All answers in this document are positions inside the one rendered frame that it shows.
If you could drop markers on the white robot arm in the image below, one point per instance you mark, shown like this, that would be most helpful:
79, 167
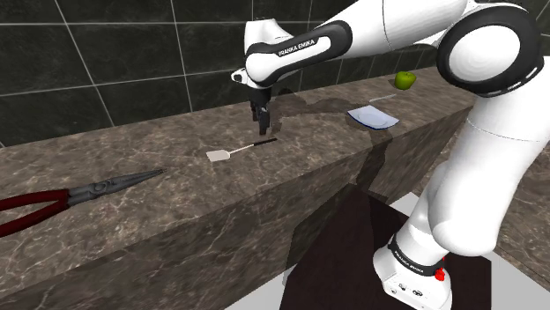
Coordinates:
481, 154

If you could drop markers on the dark robot stand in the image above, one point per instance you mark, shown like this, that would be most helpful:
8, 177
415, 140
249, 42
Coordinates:
343, 262

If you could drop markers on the green apple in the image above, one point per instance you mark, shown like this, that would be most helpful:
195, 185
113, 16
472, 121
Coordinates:
405, 80

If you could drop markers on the silver knife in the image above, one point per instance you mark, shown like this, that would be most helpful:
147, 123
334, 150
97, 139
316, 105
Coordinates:
382, 98

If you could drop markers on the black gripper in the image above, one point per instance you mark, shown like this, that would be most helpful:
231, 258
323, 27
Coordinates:
260, 97

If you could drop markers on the white plate with blue rim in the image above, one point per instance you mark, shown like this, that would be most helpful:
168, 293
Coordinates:
373, 117

